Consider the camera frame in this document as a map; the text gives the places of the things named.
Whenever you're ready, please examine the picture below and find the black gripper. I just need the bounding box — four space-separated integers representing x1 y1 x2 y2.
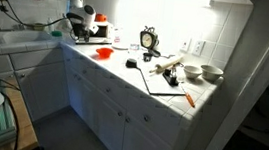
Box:
69 20 94 44

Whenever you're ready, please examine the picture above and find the glass oven door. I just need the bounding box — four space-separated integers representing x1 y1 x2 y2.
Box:
74 34 113 49

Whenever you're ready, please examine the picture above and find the orange cup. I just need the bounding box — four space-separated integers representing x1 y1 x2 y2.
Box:
94 46 115 61

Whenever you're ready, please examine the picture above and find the white toaster oven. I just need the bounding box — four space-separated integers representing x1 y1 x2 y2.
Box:
72 18 115 49

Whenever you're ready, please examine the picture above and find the small beige ceramic bowl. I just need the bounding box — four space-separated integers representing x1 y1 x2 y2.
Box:
181 64 204 81

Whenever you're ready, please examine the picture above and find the large beige ceramic bowl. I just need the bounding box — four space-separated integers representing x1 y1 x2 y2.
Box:
198 64 225 83

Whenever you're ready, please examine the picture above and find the green round lid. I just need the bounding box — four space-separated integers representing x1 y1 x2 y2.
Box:
50 29 64 39

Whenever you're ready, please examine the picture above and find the white bottle red label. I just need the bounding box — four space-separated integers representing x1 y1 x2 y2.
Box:
111 26 125 47

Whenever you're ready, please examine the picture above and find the small beige dish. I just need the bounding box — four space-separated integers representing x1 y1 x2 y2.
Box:
32 21 47 32

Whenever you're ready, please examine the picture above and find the clear drinking glass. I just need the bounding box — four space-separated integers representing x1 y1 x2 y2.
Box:
127 42 141 58

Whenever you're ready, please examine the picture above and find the white sink cabinet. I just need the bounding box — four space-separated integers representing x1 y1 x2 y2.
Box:
0 45 75 126

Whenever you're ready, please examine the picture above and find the black table clock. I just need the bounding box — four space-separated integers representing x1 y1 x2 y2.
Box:
137 24 163 51

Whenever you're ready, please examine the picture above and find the small black cup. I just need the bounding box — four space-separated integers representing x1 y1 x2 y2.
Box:
141 51 154 63

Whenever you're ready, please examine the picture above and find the white sink basin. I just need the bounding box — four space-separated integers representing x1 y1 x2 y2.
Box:
0 25 63 61

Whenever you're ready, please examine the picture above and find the black ladle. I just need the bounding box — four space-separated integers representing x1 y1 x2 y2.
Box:
150 48 176 60

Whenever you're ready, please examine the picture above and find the white base cabinet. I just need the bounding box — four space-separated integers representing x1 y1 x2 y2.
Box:
49 41 211 150

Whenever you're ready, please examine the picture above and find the wooden rolling pin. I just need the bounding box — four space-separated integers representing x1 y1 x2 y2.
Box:
148 52 185 78

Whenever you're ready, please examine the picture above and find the white cutting board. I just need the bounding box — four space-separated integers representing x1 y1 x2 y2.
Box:
134 59 190 99

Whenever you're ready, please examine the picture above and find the dark pepper grinder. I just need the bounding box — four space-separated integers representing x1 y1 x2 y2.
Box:
168 62 181 86

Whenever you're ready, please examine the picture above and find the wooden robot platform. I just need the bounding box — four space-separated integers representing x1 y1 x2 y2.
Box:
0 77 46 150

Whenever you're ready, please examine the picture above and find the black long-handled scoop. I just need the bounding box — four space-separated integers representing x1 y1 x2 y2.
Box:
122 57 154 95

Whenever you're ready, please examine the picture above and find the white wall switch plate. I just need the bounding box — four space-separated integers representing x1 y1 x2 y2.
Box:
179 36 193 54

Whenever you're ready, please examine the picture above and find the white wall outlet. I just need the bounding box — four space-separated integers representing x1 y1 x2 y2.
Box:
191 39 206 57

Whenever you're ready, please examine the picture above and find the orange-handled peeler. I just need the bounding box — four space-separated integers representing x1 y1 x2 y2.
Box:
178 84 199 109

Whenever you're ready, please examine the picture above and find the white door frame post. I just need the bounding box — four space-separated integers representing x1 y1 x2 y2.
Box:
199 0 269 150

